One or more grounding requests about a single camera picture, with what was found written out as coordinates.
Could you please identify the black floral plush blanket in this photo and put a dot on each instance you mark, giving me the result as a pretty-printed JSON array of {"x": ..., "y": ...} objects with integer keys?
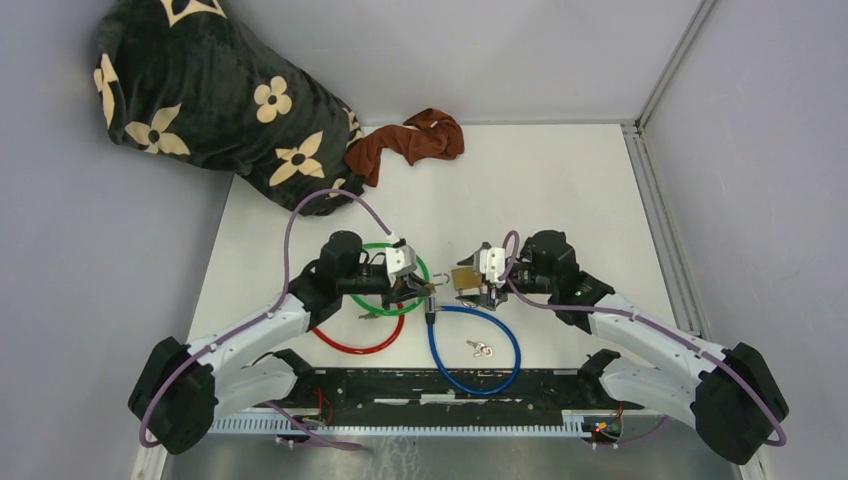
[{"x": 188, "y": 80}]

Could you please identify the brown towel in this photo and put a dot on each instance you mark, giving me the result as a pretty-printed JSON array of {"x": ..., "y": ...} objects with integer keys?
[{"x": 430, "y": 133}]

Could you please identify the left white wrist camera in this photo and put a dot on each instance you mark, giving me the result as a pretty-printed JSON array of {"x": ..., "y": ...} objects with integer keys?
[{"x": 400, "y": 257}]

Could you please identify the white cable duct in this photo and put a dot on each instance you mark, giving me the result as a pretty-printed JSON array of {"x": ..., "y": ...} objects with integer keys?
[{"x": 268, "y": 422}]

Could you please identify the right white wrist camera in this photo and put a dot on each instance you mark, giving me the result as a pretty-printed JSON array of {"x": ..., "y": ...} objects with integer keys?
[{"x": 492, "y": 267}]

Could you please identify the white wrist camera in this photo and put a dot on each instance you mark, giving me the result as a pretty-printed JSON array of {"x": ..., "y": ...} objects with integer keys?
[
  {"x": 492, "y": 267},
  {"x": 400, "y": 257}
]

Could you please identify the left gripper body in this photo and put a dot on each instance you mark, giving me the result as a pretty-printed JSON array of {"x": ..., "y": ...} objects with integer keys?
[{"x": 400, "y": 280}]

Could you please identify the red cable lock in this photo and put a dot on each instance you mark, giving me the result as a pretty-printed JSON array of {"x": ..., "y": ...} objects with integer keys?
[{"x": 364, "y": 350}]

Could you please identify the blue lock loose key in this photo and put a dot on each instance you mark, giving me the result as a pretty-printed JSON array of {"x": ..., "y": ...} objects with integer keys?
[{"x": 480, "y": 349}]

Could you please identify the green cable lock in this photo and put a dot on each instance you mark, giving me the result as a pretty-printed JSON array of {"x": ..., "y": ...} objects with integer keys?
[{"x": 400, "y": 309}]

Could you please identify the small brass padlock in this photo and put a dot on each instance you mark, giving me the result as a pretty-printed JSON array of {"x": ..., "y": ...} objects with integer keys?
[{"x": 436, "y": 281}]

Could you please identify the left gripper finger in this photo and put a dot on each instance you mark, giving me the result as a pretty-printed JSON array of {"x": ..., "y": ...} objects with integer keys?
[
  {"x": 417, "y": 283},
  {"x": 411, "y": 294}
]

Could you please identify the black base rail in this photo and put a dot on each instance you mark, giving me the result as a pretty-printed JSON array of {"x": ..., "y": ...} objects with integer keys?
[{"x": 423, "y": 397}]

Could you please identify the aluminium frame rail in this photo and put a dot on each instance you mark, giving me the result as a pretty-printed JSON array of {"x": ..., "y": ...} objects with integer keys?
[{"x": 684, "y": 153}]

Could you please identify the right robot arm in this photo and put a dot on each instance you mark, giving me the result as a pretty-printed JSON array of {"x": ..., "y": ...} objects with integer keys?
[{"x": 727, "y": 395}]

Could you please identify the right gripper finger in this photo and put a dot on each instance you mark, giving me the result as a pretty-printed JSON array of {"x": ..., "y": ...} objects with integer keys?
[
  {"x": 475, "y": 257},
  {"x": 489, "y": 300}
]

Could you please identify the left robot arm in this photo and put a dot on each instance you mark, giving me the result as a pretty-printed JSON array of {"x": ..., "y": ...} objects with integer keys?
[{"x": 184, "y": 388}]

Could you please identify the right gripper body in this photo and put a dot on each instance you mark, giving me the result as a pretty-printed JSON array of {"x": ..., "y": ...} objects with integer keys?
[{"x": 501, "y": 291}]

